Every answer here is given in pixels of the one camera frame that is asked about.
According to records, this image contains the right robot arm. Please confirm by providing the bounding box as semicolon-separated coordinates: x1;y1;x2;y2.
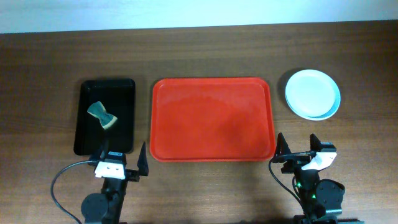
269;133;345;224

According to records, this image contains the green yellow sponge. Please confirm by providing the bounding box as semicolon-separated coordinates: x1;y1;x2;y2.
87;101;118;130

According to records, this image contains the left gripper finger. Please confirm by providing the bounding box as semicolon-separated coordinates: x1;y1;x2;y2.
99;138;109;159
137;142;149;175

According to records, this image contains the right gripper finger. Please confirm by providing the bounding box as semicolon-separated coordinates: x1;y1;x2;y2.
274;133;291;157
310;134;323;152

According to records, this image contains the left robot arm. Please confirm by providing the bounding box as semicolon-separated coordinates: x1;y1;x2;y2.
81;140;149;224

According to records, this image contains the black plastic tray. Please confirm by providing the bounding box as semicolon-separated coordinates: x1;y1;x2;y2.
73;78;136;156

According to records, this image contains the light blue plate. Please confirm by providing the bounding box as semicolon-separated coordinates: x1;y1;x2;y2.
284;69;341;121

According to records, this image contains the red plastic tray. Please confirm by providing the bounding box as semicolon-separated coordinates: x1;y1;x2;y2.
150;77;275;162

